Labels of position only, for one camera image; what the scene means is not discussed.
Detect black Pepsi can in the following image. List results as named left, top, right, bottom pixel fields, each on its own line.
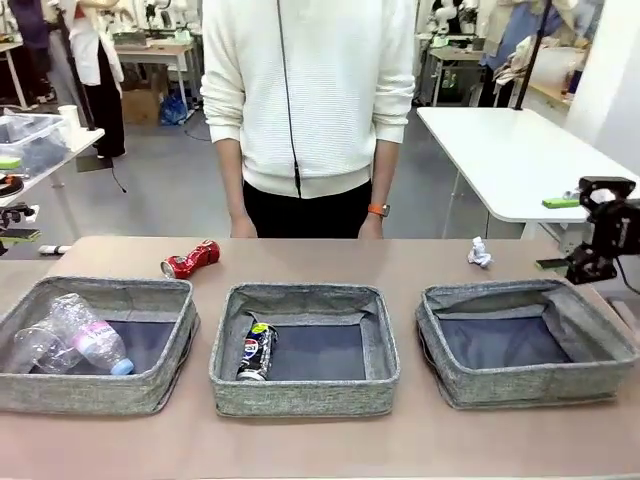
left=235, top=322, right=280, bottom=382

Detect grey fabric basket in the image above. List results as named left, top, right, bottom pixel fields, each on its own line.
left=0, top=275, right=201, bottom=416
left=209, top=283, right=403, bottom=419
left=415, top=278, right=640, bottom=411

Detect person's left forearm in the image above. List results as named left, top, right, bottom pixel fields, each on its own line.
left=369, top=137, right=404, bottom=209

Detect person's left hand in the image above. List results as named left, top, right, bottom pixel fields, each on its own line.
left=358, top=215, right=385, bottom=240

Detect metal frame background table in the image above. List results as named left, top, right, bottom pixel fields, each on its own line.
left=428, top=45, right=486, bottom=106

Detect clear plastic water bottle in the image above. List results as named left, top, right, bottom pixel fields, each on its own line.
left=49, top=293, right=136, bottom=376

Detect black stand pole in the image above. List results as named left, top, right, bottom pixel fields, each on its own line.
left=513, top=0, right=551, bottom=109

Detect bystander in white coat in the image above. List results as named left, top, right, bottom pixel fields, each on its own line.
left=67, top=0, right=126, bottom=159

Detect thin black cord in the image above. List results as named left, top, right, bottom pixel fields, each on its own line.
left=276, top=0, right=302, bottom=199

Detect thin black floor cable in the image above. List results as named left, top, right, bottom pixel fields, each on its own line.
left=107, top=157, right=127, bottom=194

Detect beige cloth pile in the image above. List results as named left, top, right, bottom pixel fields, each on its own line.
left=492, top=34, right=591, bottom=89

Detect black tripod pole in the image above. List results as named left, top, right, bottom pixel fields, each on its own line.
left=52, top=0, right=99, bottom=131

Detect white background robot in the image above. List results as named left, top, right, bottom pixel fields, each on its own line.
left=432, top=0, right=476, bottom=36

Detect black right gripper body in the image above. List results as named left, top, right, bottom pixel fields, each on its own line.
left=589, top=198, right=640, bottom=259

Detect white paper cup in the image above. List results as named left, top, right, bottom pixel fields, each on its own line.
left=57, top=103, right=81, bottom=132

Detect person's right forearm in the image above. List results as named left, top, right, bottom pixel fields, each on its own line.
left=214, top=137, right=251, bottom=226

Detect black tripod base plate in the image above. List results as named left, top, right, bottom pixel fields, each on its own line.
left=75, top=154, right=115, bottom=174

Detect white knit sweater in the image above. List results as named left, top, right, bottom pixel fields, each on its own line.
left=199, top=0, right=417, bottom=200

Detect clear plastic storage bin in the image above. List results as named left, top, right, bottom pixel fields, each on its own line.
left=0, top=112, right=69, bottom=174

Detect wooden top background table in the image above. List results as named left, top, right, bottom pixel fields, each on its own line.
left=113, top=39, right=199, bottom=109

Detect bystander in dark clothes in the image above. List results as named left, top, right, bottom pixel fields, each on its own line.
left=7, top=0, right=56, bottom=106

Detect white workbench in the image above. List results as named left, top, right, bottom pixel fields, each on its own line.
left=0, top=112, right=105, bottom=206

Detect person's right hand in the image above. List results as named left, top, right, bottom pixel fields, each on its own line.
left=229, top=215, right=259, bottom=239

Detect crushed red soda can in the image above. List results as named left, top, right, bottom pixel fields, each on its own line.
left=160, top=238, right=222, bottom=280

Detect blue plastic bag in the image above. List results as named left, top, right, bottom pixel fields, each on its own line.
left=158, top=92, right=189, bottom=126

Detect black clamp tool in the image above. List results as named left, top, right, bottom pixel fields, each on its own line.
left=0, top=202, right=39, bottom=226

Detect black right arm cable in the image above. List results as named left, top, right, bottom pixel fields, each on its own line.
left=617, top=254, right=640, bottom=292

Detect black trousers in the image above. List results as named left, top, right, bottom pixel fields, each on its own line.
left=242, top=179, right=374, bottom=239

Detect clear plastic cup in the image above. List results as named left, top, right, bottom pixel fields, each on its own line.
left=13, top=319, right=84, bottom=375

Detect bystander in blue shirt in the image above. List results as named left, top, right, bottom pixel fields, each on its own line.
left=479, top=0, right=566, bottom=109

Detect brown cardboard box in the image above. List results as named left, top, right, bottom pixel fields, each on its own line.
left=121, top=82, right=161, bottom=125

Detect white paper ball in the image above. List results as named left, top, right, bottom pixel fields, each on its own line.
left=467, top=236, right=495, bottom=269

